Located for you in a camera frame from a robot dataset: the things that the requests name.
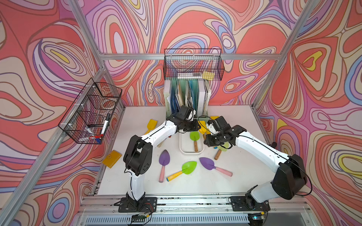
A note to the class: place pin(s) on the black wire basket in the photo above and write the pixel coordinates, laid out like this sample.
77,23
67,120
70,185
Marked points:
84,121
189,64

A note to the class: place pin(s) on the yellow shovel wooden handle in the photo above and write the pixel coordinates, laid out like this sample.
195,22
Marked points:
203,129

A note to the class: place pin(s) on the yellow sponge in basket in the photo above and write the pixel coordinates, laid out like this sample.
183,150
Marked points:
208,75

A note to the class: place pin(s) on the black white marker pen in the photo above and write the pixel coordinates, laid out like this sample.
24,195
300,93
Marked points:
105,125

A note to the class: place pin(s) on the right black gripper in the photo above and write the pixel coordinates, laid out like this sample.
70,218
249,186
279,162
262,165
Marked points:
210,143

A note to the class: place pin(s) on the mint green file crate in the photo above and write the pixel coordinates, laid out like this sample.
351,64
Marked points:
191,93

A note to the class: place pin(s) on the purple trowel pink handle right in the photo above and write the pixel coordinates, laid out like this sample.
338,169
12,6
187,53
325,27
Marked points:
209,164

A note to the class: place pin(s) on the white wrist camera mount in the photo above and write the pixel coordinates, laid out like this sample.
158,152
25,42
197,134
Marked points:
192,115

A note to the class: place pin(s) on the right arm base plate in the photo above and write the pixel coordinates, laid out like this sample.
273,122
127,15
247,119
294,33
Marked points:
248,203

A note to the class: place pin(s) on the green scoop yellow handle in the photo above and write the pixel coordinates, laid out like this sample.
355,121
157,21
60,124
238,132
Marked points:
187,168

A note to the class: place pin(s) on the purple trowel pink handle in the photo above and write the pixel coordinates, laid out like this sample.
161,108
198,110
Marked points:
164,160
209,164

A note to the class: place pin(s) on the purple trowel pink handle left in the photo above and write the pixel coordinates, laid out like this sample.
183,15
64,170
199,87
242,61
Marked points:
164,160

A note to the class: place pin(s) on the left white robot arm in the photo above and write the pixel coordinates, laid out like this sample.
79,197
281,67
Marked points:
138,155

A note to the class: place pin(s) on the white storage tray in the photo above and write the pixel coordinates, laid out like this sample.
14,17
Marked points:
186,144

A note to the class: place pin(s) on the yellow plastic shovel blue cap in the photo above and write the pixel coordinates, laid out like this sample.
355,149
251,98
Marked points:
151,125

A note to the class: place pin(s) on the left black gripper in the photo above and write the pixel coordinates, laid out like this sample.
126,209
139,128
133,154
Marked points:
194,126

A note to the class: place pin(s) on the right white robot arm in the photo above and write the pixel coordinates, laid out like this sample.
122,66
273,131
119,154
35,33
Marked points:
290,176

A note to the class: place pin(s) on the black wire basket back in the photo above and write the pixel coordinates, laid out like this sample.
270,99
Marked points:
189,64

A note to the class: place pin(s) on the light green trowel wooden handle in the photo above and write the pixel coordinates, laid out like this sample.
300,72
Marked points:
220,149

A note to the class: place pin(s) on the black wire basket left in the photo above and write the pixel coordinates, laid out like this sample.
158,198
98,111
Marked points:
84,121

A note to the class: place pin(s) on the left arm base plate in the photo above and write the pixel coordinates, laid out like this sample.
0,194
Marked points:
128,205

